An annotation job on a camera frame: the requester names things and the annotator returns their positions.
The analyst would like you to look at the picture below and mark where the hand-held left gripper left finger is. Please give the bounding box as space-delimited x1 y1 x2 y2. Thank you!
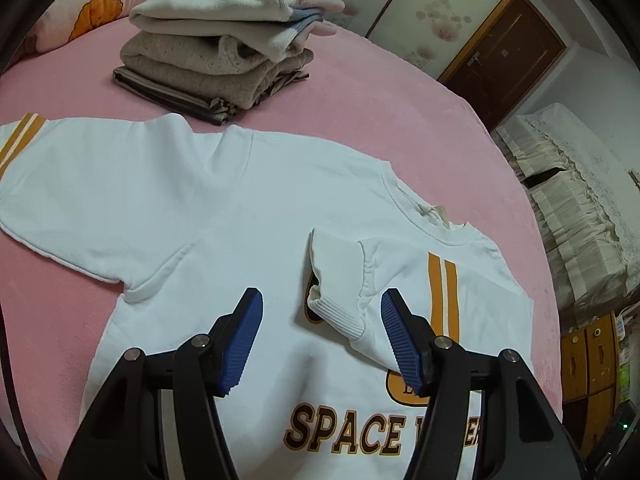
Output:
57 287 264 480

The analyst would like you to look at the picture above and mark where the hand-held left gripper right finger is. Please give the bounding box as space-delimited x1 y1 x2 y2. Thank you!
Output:
380 287 586 480

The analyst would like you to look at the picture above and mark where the white sweatshirt with orange stripes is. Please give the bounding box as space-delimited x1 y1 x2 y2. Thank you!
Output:
0 112 533 480

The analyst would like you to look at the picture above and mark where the yellow wooden cabinet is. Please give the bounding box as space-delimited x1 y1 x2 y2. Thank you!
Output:
560 310 623 402

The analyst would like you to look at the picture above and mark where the cream lace-covered furniture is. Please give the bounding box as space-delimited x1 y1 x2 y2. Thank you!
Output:
492 102 640 311

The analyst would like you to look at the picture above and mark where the pink bed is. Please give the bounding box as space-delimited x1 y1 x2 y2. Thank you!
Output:
0 0 566 480

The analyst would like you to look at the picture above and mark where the taupe folded garment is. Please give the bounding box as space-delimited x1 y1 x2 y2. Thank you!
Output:
122 55 313 109

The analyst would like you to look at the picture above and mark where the dark striped folded garment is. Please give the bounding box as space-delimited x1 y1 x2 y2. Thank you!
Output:
112 66 311 126

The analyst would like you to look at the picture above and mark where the beige knit folded sweater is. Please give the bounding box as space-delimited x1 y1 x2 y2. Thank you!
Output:
121 32 315 76

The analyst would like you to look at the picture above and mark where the brown wooden door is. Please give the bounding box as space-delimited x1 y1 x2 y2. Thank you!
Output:
440 0 581 131

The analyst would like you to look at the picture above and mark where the wardrobe with floral sliding doors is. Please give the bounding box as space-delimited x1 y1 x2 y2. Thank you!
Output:
200 0 543 81

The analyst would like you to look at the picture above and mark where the cream folded sweater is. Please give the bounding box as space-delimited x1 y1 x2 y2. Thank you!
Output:
129 0 346 58

